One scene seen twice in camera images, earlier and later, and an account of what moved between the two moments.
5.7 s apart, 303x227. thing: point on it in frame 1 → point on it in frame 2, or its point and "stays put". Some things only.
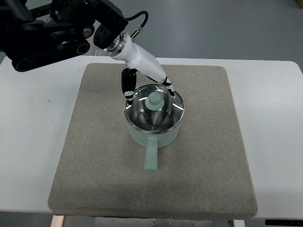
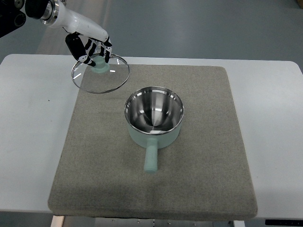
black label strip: [284, 222] stays put
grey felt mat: [204, 174] stays put
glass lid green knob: [154, 110] → [103, 77]
